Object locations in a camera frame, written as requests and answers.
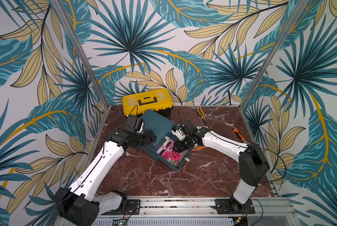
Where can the aluminium corner post left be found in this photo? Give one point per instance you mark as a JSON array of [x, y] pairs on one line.
[[64, 18]]

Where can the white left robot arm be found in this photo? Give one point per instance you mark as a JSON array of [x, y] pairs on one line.
[[78, 203]]

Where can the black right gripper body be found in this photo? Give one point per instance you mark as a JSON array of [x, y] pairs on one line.
[[179, 144]]

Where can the aluminium corner post right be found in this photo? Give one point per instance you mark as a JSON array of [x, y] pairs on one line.
[[299, 7]]

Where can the teal drawer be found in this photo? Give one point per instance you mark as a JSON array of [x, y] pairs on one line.
[[165, 141]]

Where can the white pink seed bag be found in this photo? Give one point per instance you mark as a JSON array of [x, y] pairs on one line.
[[172, 155]]

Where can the orange adjustable wrench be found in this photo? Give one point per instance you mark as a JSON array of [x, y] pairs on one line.
[[236, 131]]

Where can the aluminium corner post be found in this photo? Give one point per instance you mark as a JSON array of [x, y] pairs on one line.
[[299, 7], [64, 18]]

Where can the orange seed bag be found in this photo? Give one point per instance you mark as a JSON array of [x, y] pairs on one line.
[[199, 148]]

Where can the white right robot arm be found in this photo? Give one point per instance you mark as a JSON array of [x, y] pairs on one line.
[[252, 161]]

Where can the yellow and black toolbox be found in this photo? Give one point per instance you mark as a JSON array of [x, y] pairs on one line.
[[158, 100]]

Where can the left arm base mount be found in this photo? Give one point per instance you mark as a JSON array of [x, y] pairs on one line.
[[127, 207]]

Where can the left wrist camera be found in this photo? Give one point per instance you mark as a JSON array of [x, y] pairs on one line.
[[133, 124]]

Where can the yellow handled pliers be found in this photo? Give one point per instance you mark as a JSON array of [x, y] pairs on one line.
[[201, 114]]

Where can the teal drawer cabinet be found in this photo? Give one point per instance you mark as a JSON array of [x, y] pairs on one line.
[[162, 128]]

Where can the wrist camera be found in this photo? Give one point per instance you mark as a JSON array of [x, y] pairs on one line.
[[181, 131], [133, 124]]

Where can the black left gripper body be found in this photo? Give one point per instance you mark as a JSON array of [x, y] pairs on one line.
[[143, 139]]

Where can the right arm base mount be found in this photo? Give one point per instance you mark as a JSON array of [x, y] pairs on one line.
[[231, 206]]

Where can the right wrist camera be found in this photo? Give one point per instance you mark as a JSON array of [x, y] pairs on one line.
[[181, 131]]

